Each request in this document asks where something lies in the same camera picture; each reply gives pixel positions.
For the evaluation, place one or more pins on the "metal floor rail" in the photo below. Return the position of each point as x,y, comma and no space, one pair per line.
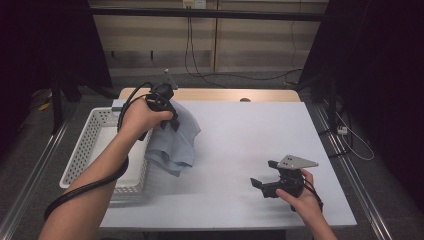
353,170
33,170

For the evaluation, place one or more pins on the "light blue tank top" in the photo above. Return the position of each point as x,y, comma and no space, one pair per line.
176,146

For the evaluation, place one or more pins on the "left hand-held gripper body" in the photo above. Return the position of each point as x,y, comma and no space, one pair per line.
161,95

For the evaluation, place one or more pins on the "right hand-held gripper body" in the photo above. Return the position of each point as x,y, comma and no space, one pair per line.
290,183

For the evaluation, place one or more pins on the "person's left hand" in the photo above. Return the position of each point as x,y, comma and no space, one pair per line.
140,118

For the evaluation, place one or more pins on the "person's right hand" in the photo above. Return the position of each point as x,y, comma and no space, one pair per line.
306,203

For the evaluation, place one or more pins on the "white plug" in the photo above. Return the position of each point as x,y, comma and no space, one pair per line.
342,130

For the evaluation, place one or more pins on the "yellow floor marker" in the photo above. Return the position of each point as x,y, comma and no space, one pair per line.
44,106

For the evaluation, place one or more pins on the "black horizontal bar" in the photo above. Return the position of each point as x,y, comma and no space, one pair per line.
200,13

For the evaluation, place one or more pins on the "black curtain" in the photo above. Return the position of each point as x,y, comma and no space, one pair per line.
43,40
383,83

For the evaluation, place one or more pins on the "white perforated plastic basket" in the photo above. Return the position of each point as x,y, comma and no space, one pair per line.
96,133

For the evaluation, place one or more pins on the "black stand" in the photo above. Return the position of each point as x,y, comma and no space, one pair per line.
331,100
57,100

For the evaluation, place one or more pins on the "white wall socket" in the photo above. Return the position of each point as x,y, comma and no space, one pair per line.
194,3

